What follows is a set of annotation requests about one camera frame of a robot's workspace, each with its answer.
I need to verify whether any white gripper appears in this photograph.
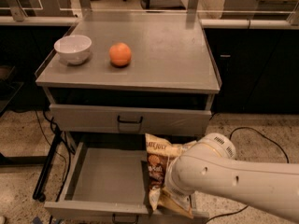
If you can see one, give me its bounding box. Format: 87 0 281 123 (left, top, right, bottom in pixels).
164 164 194 197

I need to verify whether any brown chip bag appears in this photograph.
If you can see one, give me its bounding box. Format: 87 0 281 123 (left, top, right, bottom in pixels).
145 133 196 218

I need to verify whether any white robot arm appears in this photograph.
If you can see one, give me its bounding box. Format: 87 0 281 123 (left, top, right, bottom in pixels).
164 133 299 223

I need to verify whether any open grey middle drawer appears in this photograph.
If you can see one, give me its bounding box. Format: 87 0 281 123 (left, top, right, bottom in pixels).
45 143 208 224

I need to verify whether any grey drawer cabinet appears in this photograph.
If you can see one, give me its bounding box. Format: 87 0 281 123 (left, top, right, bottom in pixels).
36 11 221 224

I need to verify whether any closed grey top drawer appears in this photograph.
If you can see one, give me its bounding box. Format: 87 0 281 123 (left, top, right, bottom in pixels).
50 105 211 136

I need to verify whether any orange fruit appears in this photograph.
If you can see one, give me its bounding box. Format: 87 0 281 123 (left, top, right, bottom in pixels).
109 43 132 67

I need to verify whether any white ceramic bowl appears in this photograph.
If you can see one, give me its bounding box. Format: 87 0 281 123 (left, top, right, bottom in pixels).
54 35 93 65

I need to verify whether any black floor cable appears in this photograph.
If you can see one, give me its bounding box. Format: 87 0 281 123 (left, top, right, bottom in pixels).
205 126 291 224

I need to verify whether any black table leg frame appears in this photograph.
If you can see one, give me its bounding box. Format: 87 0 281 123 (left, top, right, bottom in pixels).
0 109 78 203

